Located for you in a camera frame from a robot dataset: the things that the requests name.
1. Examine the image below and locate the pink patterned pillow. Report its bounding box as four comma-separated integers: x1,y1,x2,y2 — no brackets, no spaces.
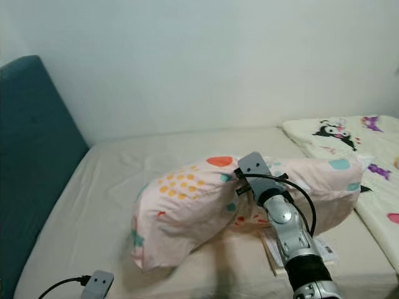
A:
131,154,365,272

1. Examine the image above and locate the white paperback book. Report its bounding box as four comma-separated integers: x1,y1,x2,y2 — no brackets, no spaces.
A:
259,227,337,275

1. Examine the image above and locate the cream cartoon print quilt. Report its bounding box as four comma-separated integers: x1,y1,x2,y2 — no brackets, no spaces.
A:
281,114,399,272

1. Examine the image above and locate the mattress with cream sheet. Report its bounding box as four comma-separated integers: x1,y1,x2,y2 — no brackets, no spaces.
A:
12,126,399,299

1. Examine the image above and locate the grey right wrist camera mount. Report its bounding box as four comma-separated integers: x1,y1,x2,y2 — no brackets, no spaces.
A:
237,151,281,203

